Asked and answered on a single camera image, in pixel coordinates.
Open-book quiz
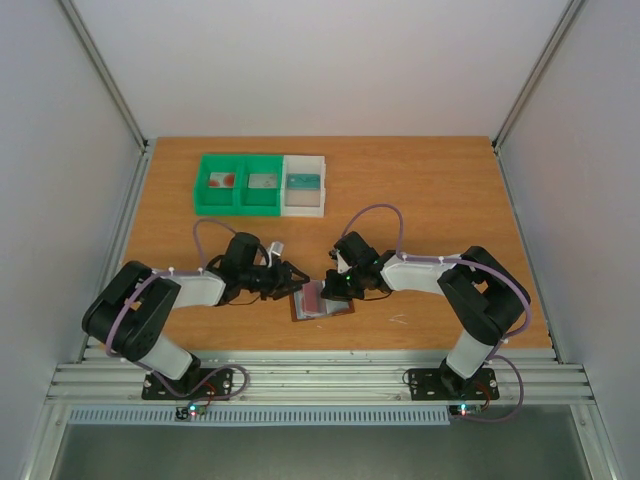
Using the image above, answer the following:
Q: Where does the grey slotted cable duct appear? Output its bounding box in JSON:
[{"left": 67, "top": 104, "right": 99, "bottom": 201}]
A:
[{"left": 68, "top": 405, "right": 450, "bottom": 427}]

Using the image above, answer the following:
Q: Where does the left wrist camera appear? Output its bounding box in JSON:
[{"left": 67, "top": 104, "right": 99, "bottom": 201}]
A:
[{"left": 267, "top": 241, "right": 284, "bottom": 267}]

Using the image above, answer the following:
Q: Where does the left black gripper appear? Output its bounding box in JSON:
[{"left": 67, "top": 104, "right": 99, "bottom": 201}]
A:
[{"left": 241, "top": 259, "right": 311, "bottom": 301}]

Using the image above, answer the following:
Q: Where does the green circuit board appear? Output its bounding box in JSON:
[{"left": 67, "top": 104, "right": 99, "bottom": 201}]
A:
[
  {"left": 174, "top": 404, "right": 208, "bottom": 422},
  {"left": 449, "top": 403, "right": 486, "bottom": 418}
]

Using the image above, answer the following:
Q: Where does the red card in holder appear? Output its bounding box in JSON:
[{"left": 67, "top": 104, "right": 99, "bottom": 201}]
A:
[{"left": 299, "top": 280, "right": 326, "bottom": 317}]

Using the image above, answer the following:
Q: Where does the brown leather card holder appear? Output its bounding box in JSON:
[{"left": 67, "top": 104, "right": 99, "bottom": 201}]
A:
[{"left": 289, "top": 280, "right": 355, "bottom": 322}]

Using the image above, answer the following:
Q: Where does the green two-compartment bin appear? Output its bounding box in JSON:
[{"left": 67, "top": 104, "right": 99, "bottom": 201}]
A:
[{"left": 193, "top": 153, "right": 284, "bottom": 217}]

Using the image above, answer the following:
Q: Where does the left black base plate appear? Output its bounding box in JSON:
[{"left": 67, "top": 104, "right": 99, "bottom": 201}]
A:
[{"left": 141, "top": 368, "right": 234, "bottom": 401}]

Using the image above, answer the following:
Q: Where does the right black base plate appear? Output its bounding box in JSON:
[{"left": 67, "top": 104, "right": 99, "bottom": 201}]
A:
[{"left": 404, "top": 368, "right": 500, "bottom": 401}]

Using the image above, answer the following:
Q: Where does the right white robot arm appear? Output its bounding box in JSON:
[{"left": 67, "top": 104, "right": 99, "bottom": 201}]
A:
[{"left": 321, "top": 232, "right": 532, "bottom": 398}]

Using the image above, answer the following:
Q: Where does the left green circuit board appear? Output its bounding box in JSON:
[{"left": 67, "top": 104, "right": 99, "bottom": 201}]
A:
[{"left": 174, "top": 404, "right": 208, "bottom": 422}]

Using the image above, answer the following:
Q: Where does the right green circuit board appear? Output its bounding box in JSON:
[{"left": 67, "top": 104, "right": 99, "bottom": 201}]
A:
[{"left": 449, "top": 403, "right": 486, "bottom": 418}]

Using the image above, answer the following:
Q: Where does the red dotted card in bin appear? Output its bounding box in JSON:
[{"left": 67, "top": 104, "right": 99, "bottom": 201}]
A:
[{"left": 208, "top": 172, "right": 236, "bottom": 189}]

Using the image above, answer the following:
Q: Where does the aluminium rail frame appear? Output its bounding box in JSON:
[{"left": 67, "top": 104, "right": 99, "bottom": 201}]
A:
[{"left": 45, "top": 346, "right": 595, "bottom": 406}]

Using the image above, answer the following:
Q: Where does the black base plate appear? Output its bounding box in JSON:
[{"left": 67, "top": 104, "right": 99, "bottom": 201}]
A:
[
  {"left": 404, "top": 368, "right": 500, "bottom": 401},
  {"left": 141, "top": 368, "right": 234, "bottom": 401}
]

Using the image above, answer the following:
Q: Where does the white translucent bin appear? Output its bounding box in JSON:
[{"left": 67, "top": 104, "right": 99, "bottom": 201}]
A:
[{"left": 280, "top": 155, "right": 326, "bottom": 218}]

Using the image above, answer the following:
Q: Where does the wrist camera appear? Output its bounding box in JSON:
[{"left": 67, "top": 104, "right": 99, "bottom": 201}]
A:
[
  {"left": 329, "top": 249, "right": 351, "bottom": 274},
  {"left": 267, "top": 241, "right": 284, "bottom": 267}
]

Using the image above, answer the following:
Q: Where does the teal card in bin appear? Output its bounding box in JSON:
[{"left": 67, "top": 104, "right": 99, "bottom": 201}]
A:
[{"left": 286, "top": 173, "right": 321, "bottom": 191}]

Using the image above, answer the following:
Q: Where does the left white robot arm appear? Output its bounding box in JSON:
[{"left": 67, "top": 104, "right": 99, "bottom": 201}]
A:
[{"left": 82, "top": 232, "right": 310, "bottom": 398}]

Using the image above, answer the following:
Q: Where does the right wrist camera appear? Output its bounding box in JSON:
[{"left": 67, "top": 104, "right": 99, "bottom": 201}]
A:
[{"left": 329, "top": 249, "right": 351, "bottom": 274}]

